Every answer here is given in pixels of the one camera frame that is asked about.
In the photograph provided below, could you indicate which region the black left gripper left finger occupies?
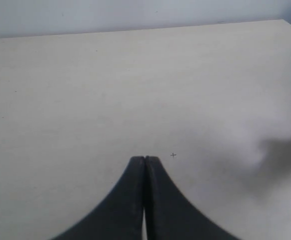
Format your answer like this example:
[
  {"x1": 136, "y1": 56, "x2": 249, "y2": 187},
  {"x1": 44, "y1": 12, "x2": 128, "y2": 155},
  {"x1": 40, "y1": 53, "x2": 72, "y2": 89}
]
[{"x1": 54, "y1": 156, "x2": 145, "y2": 240}]

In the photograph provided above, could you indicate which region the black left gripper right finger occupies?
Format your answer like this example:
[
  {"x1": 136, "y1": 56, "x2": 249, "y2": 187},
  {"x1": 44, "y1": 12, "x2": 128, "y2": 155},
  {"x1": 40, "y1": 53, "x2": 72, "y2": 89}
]
[{"x1": 144, "y1": 156, "x2": 236, "y2": 240}]

